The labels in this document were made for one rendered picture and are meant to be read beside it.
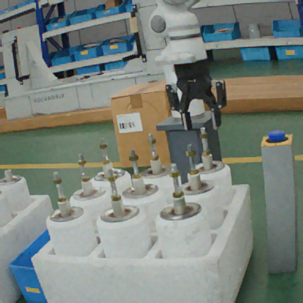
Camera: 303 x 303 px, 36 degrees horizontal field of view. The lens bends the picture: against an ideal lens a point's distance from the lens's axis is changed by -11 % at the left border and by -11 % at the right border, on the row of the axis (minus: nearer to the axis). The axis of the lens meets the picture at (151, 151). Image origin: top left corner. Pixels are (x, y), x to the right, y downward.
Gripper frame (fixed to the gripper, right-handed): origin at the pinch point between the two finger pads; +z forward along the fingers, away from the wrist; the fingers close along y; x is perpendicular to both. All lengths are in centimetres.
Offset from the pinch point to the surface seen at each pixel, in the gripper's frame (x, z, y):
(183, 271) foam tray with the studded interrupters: 30.0, 18.8, -9.2
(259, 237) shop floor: -15.3, 35.2, -4.6
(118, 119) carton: -69, 15, 76
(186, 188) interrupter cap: 12.1, 9.9, -1.1
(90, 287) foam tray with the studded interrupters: 35.1, 23.3, 9.9
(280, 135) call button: 1.2, 2.5, -19.2
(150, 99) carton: -73, 8, 62
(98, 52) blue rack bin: -406, 4, 356
